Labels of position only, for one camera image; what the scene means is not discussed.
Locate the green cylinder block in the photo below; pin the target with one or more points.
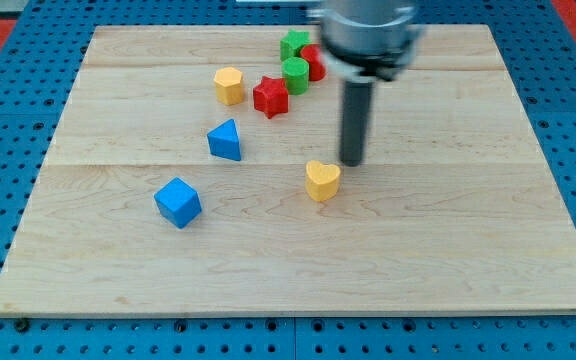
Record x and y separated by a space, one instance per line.
295 72

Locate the green star block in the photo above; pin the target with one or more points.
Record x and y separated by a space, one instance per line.
292 43

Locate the red star block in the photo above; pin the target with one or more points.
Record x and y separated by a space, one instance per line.
271 96

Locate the yellow heart block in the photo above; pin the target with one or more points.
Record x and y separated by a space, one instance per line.
322 180

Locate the blue triangle block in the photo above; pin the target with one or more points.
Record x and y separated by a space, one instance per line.
224 141

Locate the wooden board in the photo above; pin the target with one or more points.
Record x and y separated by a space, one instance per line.
453 212

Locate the yellow hexagon block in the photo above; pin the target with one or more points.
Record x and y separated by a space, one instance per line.
229 86

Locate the red cylinder block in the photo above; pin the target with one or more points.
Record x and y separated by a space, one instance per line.
311 53

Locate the blue cube block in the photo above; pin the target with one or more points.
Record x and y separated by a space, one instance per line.
178 202

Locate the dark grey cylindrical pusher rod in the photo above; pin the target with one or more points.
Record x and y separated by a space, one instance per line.
355 117

